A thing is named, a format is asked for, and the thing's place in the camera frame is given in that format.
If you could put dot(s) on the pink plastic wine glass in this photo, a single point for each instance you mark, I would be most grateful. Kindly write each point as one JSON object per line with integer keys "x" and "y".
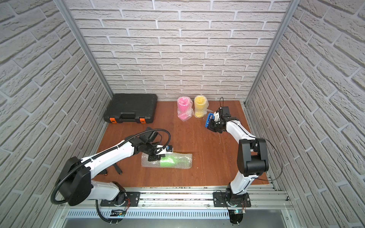
{"x": 184, "y": 107}

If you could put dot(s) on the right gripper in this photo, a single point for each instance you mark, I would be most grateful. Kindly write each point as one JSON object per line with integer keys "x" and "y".
{"x": 211, "y": 127}

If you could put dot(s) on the green plastic wine glass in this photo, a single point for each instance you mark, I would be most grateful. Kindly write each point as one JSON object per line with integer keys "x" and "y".
{"x": 174, "y": 162}

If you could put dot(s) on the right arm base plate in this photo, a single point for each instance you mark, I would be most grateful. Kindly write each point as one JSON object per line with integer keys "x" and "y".
{"x": 227, "y": 200}

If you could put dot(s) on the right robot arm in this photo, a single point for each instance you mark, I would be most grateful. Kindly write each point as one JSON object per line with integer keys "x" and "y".
{"x": 252, "y": 158}

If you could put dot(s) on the blue tape dispenser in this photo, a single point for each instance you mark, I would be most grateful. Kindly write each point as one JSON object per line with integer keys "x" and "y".
{"x": 210, "y": 117}

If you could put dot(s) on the aluminium mounting rail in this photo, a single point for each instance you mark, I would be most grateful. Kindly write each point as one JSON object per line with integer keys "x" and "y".
{"x": 183, "y": 203}

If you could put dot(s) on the yellow plastic wine glass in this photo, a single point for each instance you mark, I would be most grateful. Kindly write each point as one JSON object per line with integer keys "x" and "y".
{"x": 200, "y": 106}

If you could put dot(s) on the black handled screwdriver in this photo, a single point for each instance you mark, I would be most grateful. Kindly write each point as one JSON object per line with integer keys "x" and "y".
{"x": 117, "y": 168}

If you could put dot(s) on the bubble wrap sheet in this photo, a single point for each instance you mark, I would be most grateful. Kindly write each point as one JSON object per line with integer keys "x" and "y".
{"x": 156, "y": 164}
{"x": 200, "y": 107}
{"x": 184, "y": 108}

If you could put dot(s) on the black plastic tool case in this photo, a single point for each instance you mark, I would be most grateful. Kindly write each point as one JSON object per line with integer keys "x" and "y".
{"x": 139, "y": 108}

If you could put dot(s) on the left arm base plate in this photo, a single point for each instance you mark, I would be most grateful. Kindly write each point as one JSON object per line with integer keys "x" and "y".
{"x": 122, "y": 200}

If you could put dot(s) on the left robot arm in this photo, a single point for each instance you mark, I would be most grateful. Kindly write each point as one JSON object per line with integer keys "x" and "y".
{"x": 76, "y": 185}

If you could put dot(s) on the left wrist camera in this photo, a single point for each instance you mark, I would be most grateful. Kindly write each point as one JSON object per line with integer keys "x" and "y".
{"x": 162, "y": 150}

